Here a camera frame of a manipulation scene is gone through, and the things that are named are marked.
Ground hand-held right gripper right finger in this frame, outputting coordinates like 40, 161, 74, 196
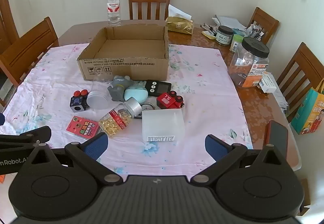
191, 135, 289, 186

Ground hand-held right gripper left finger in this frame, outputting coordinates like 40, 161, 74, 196
27, 132, 121, 186

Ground red card pack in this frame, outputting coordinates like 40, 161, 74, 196
66, 116, 100, 140

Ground yellow capsule bottle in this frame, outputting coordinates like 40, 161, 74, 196
99, 97, 142, 137

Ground black cube toy red buttons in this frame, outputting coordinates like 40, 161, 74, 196
70, 89, 90, 113

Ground white translucent plastic box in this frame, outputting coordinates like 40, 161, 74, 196
142, 108, 186, 142

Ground red toy train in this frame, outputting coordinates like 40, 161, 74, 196
156, 91, 185, 109

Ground cardboard box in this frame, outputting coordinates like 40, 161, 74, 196
77, 25, 169, 81

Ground red smartphone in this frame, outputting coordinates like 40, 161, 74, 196
263, 120, 288, 150

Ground light blue round toy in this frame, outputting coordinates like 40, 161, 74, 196
124, 82, 148, 103

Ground pink floral tablecloth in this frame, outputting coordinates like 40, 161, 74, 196
5, 43, 254, 181

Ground wooden chair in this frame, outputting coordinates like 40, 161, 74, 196
0, 17, 59, 88
276, 42, 324, 123
247, 7, 279, 45
128, 0, 172, 20

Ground black digital timer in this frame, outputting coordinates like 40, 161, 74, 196
146, 79, 172, 97

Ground white leaflet stack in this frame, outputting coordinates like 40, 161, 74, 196
268, 72, 289, 114

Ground small white medicine box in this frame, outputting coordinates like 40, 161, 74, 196
258, 72, 277, 93

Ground large clear jar black lid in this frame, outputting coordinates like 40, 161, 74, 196
228, 37, 270, 88

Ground green printed shopping bag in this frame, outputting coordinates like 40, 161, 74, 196
291, 80, 324, 135

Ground small bottle with green lid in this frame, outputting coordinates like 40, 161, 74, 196
230, 34, 244, 52

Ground glass jar with dark lid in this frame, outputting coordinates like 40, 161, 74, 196
216, 25, 234, 47

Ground pens on table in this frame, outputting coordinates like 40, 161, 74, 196
201, 24, 218, 37

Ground clear pen holder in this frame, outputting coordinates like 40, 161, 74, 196
247, 24, 265, 40

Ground pile of white papers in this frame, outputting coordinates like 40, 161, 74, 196
212, 15, 246, 32

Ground clear plastic water bottle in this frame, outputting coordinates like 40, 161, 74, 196
107, 0, 121, 27

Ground wooden chair back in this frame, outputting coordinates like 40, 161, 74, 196
128, 0, 172, 20

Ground wooden frame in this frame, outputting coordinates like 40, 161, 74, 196
0, 0, 20, 52

